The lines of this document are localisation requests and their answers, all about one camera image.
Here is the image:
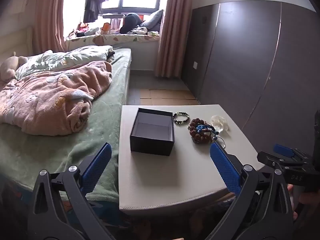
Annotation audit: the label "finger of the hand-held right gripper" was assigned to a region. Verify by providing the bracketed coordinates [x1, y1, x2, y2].
[257, 151, 304, 170]
[273, 144, 313, 160]

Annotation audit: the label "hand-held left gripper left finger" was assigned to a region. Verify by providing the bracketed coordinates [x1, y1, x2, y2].
[27, 142, 115, 240]

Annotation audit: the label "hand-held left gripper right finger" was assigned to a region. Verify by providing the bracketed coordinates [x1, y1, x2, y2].
[205, 142, 294, 240]

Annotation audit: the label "silver chain necklace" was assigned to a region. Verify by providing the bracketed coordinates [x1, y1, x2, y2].
[212, 134, 227, 148]

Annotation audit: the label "clear crystal ornament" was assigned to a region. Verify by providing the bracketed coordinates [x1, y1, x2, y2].
[211, 115, 229, 132]

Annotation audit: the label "brown bead bracelet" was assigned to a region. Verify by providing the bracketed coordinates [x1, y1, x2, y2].
[188, 118, 217, 145]

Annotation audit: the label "black box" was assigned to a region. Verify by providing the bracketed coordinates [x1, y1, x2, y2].
[130, 108, 175, 157]

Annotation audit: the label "black and green bead bracelet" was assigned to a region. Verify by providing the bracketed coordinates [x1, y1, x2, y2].
[172, 112, 190, 125]

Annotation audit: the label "person's right hand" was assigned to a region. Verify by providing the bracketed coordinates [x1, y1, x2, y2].
[287, 184, 320, 220]

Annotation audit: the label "green bed sheet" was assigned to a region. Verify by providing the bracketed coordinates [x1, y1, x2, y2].
[0, 47, 132, 205]

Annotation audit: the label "pink fleece blanket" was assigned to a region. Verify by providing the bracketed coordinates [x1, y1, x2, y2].
[0, 60, 113, 136]

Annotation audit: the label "dark brown wardrobe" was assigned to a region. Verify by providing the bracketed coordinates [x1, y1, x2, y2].
[182, 0, 320, 170]

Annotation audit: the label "green floral quilt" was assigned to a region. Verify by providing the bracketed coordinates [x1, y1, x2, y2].
[14, 45, 115, 80]

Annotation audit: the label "floral window seat cushion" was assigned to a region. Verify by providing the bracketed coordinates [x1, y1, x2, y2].
[65, 32, 160, 53]

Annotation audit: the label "beige plush toy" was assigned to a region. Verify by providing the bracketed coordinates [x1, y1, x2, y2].
[0, 52, 28, 82]

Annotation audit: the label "black bag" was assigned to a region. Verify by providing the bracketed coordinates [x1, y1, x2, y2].
[119, 12, 144, 34]

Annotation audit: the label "pink curtain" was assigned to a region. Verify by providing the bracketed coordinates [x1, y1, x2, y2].
[34, 0, 68, 54]
[154, 0, 194, 78]

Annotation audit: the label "white padded headboard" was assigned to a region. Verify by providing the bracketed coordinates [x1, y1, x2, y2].
[0, 26, 34, 65]

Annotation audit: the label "grey pillow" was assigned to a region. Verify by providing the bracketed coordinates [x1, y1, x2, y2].
[140, 9, 164, 32]

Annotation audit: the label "hanging dark clothes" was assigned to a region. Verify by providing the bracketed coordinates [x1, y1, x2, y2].
[82, 0, 112, 23]

